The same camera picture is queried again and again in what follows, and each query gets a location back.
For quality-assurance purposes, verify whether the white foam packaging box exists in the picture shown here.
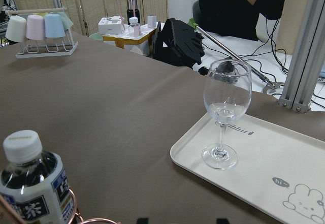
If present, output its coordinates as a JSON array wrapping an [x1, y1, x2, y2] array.
[[98, 16, 156, 50]]

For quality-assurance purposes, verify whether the pastel cups rack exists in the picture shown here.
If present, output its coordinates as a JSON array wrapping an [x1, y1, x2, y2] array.
[[5, 8, 78, 59]]

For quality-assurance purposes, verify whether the clear wine glass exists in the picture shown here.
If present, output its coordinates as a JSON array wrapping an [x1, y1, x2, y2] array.
[[202, 58, 252, 170]]

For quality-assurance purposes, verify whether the black steel thermos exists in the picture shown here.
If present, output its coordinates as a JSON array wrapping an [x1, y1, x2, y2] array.
[[126, 0, 141, 25]]

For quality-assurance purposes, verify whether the aluminium frame post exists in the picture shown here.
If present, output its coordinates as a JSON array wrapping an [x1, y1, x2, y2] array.
[[278, 0, 324, 113]]

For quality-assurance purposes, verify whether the cream rabbit tray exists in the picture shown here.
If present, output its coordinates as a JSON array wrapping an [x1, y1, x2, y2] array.
[[170, 115, 324, 223]]

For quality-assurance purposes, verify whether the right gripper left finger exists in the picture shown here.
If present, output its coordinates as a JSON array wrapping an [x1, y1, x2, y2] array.
[[136, 217, 148, 224]]

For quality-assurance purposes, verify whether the copper wire bottle basket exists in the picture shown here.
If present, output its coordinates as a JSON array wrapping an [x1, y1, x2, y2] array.
[[1, 188, 120, 224]]

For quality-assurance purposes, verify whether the metal grabber pole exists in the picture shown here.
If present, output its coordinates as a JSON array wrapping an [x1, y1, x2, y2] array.
[[188, 18, 285, 93]]

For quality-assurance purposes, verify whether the tea bottle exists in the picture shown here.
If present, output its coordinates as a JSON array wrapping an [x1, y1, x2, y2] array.
[[1, 130, 74, 223]]

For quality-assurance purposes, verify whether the black foam case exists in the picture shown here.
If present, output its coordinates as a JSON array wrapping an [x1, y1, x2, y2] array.
[[152, 18, 205, 68]]

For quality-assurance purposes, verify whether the person in black shirt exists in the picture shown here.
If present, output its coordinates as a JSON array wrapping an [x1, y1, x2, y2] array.
[[198, 0, 285, 41]]

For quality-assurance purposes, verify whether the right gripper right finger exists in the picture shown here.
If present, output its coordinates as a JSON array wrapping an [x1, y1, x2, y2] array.
[[216, 218, 230, 224]]

